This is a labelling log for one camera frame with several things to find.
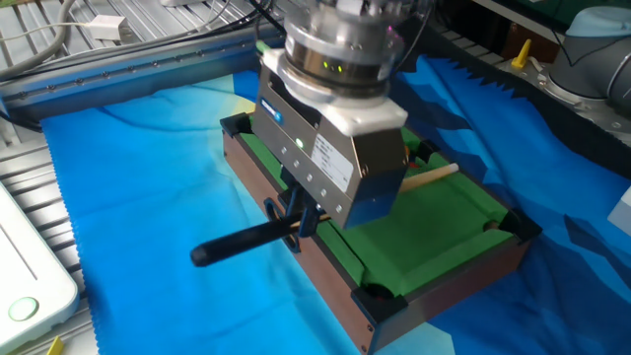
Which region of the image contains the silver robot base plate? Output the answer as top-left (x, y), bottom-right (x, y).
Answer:
top-left (492, 57), bottom-right (631, 135)

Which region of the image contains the blue mountain print cloth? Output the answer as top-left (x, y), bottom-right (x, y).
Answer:
top-left (40, 51), bottom-right (631, 355)

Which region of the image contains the thick grey hose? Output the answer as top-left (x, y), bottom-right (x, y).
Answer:
top-left (0, 0), bottom-right (80, 83)

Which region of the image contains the mini pool table green felt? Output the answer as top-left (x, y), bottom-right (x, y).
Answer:
top-left (219, 111), bottom-right (543, 355)

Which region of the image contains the thin white cable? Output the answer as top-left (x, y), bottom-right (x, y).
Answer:
top-left (0, 20), bottom-right (95, 43)

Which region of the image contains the wooden pool cue black handle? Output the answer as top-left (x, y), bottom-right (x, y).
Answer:
top-left (189, 162), bottom-right (460, 269)

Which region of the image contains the grey aluminium rail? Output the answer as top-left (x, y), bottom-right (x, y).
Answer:
top-left (0, 14), bottom-right (292, 124)

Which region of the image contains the silver force torque sensor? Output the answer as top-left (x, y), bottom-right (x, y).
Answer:
top-left (282, 7), bottom-right (409, 100)

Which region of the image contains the grey Schunk gripper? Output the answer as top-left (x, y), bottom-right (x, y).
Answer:
top-left (249, 66), bottom-right (411, 239)

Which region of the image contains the green round pendant button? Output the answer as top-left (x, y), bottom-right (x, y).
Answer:
top-left (7, 295), bottom-right (40, 323)

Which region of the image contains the white power adapter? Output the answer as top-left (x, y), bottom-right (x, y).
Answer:
top-left (88, 13), bottom-right (130, 42)

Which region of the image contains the light grey switch box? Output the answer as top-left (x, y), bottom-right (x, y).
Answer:
top-left (606, 185), bottom-right (631, 238)

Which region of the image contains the brown box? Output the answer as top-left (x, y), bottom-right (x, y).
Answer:
top-left (500, 22), bottom-right (563, 63)

